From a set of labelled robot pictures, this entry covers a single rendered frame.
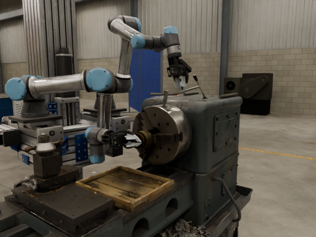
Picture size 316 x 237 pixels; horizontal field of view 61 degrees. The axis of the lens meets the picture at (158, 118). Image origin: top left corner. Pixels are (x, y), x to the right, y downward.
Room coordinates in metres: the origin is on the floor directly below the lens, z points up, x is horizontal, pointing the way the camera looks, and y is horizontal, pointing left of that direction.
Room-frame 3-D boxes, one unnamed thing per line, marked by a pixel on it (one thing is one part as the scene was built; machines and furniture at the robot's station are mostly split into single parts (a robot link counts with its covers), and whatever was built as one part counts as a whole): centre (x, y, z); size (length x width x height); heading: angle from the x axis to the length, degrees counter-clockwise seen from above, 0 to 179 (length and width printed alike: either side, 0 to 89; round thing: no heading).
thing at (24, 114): (1.54, 0.72, 1.21); 0.15 x 0.15 x 0.10
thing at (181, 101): (1.75, -0.24, 1.06); 0.59 x 0.48 x 0.39; 143
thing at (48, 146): (0.97, 0.42, 1.13); 0.08 x 0.08 x 0.03
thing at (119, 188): (1.19, 0.16, 0.89); 0.36 x 0.30 x 0.04; 53
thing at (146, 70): (8.31, 0.51, 1.18); 4.12 x 0.80 x 2.35; 17
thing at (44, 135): (0.97, 0.42, 1.17); 0.04 x 0.04 x 0.03
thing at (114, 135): (1.30, 0.21, 1.08); 0.12 x 0.09 x 0.08; 52
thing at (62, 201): (0.93, 0.38, 0.95); 0.43 x 0.17 x 0.05; 53
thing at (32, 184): (0.99, 0.41, 0.99); 0.20 x 0.10 x 0.05; 143
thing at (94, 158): (1.42, 0.33, 0.98); 0.11 x 0.08 x 0.11; 179
